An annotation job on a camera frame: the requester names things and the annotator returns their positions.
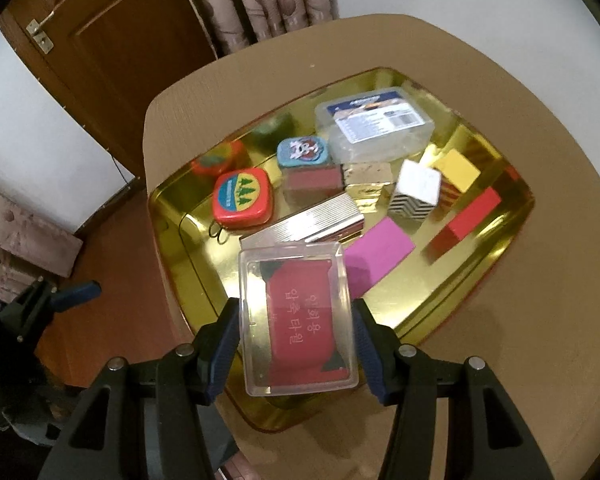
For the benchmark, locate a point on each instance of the brown wooden door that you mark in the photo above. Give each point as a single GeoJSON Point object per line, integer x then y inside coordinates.
{"type": "Point", "coordinates": [130, 50]}

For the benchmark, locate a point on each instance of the clear case with red card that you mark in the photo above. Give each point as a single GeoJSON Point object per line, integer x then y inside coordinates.
{"type": "Point", "coordinates": [297, 315]}

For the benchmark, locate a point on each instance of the red tape measure green trees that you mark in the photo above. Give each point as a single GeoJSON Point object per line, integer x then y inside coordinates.
{"type": "Point", "coordinates": [241, 196]}

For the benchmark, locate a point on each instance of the brass door latch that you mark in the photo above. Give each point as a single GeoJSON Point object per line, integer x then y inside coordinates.
{"type": "Point", "coordinates": [40, 30]}

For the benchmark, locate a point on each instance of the silver ribbed metal case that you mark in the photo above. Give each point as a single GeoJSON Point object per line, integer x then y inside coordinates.
{"type": "Point", "coordinates": [305, 227]}

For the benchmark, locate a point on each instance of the blue tape measure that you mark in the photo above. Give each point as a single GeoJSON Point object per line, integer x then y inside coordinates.
{"type": "Point", "coordinates": [302, 152]}

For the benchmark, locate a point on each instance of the pink block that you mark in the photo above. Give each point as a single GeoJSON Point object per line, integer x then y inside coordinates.
{"type": "Point", "coordinates": [380, 250]}

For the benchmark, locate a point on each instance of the dark red block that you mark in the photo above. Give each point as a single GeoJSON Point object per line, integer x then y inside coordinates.
{"type": "Point", "coordinates": [312, 177]}

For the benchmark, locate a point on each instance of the person's dark clothing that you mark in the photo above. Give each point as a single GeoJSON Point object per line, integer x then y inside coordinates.
{"type": "Point", "coordinates": [5, 385]}

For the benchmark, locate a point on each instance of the pink tufted panel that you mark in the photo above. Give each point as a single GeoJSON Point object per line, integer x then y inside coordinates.
{"type": "Point", "coordinates": [20, 232]}

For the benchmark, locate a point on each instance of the white block chevron side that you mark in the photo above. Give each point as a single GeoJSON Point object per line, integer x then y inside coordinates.
{"type": "Point", "coordinates": [417, 185]}

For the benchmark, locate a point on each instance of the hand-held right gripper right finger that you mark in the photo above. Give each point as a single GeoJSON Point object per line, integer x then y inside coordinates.
{"type": "Point", "coordinates": [370, 345]}

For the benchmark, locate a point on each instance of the yellow block striped side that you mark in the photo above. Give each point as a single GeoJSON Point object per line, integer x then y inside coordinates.
{"type": "Point", "coordinates": [457, 170]}

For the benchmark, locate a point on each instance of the gold metal tray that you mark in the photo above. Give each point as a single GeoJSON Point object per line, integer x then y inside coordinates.
{"type": "Point", "coordinates": [445, 280]}

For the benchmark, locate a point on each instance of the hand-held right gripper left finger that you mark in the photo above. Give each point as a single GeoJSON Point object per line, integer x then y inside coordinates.
{"type": "Point", "coordinates": [225, 345]}

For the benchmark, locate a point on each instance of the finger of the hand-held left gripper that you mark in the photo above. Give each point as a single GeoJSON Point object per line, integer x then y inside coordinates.
{"type": "Point", "coordinates": [77, 294]}

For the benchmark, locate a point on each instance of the gold marbled block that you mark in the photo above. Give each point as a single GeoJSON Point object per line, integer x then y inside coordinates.
{"type": "Point", "coordinates": [367, 172]}

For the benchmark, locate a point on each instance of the clear plastic box blue label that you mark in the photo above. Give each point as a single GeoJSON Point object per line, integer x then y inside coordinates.
{"type": "Point", "coordinates": [375, 120]}

